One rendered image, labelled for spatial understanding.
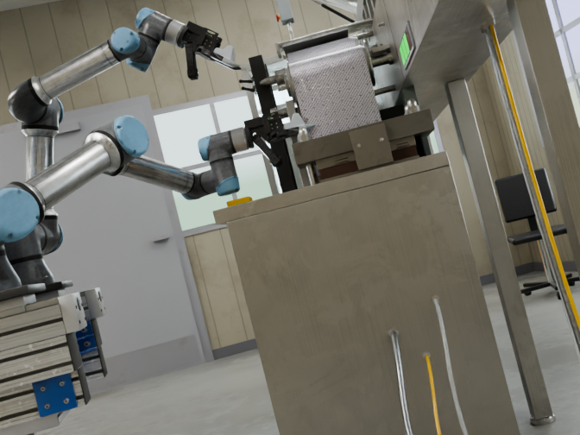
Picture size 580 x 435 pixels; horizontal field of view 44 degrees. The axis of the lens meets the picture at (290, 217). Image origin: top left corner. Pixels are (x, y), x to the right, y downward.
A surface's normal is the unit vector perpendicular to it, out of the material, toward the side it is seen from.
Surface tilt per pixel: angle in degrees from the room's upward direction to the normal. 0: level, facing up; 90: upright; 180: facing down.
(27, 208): 93
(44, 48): 90
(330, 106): 90
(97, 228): 90
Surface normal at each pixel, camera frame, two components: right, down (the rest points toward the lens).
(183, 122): 0.15, -0.07
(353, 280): -0.07, -0.01
